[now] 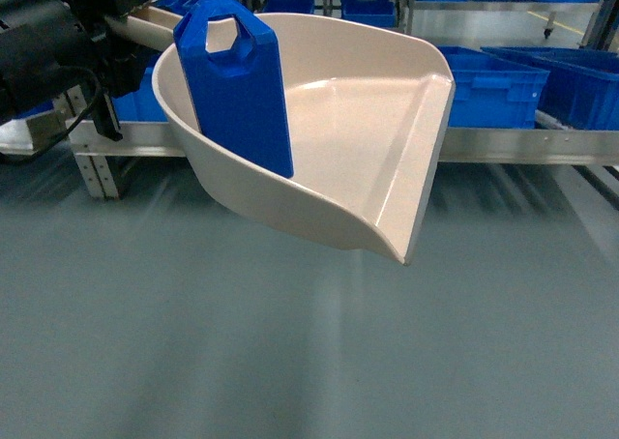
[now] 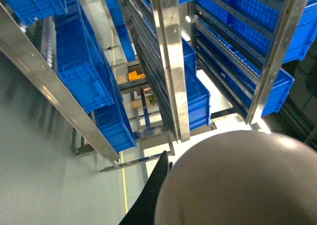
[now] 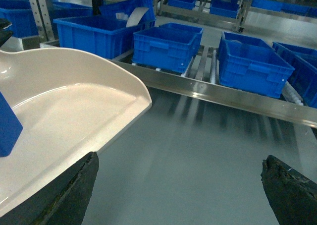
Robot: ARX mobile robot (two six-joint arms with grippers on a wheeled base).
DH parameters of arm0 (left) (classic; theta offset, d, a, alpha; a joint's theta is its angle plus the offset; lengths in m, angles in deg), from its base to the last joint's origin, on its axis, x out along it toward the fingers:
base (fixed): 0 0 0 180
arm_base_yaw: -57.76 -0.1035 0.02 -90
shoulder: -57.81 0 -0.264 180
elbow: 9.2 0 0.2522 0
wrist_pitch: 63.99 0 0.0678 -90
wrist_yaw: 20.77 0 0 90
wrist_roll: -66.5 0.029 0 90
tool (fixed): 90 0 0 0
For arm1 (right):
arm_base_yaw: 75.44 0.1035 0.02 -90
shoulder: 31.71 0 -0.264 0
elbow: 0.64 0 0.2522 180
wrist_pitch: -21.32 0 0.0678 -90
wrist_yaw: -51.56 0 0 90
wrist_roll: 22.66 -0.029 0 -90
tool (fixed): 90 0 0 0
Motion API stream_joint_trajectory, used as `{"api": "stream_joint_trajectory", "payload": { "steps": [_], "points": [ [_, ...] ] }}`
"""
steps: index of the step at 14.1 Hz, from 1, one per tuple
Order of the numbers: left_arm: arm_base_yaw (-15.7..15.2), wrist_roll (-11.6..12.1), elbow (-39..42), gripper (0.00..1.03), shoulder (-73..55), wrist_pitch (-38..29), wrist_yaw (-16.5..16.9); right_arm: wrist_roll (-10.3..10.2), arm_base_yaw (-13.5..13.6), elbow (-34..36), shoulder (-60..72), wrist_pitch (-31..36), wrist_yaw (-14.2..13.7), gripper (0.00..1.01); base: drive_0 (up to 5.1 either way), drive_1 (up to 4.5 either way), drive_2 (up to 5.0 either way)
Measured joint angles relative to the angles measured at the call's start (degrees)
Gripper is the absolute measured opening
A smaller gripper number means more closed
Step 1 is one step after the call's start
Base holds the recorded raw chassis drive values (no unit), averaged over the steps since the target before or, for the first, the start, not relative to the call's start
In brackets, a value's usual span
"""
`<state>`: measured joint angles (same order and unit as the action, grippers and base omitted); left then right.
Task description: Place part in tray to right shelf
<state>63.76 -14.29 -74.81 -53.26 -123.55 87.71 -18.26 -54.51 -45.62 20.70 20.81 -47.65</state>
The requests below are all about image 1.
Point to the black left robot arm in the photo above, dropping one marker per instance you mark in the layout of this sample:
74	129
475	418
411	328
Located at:
50	46

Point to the metal shelf rack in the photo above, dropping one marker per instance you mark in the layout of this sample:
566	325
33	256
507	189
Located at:
523	146

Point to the beige plastic dustpan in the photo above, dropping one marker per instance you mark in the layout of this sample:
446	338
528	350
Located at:
367	111

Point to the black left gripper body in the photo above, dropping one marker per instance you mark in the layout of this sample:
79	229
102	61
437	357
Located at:
122	62

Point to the blue plastic part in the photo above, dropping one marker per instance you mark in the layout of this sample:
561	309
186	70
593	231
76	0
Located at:
231	63

